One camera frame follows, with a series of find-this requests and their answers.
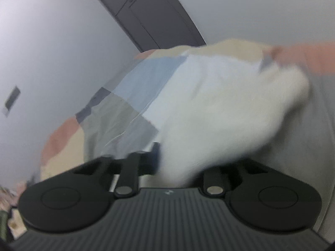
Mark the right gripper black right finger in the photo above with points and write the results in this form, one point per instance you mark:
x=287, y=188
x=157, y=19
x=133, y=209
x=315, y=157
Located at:
x=262, y=197

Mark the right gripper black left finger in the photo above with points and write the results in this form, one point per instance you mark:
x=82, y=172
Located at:
x=79, y=197

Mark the cream fluffy garment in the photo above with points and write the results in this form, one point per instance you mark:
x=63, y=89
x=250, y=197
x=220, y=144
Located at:
x=215, y=110

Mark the colourful patchwork bed cover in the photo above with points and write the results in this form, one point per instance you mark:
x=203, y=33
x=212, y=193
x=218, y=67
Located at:
x=127, y=113

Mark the grey door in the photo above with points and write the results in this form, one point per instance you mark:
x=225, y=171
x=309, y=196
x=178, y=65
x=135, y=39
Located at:
x=155, y=24

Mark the grey wall panel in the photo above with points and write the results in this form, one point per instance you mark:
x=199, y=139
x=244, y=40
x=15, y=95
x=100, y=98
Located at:
x=10, y=101

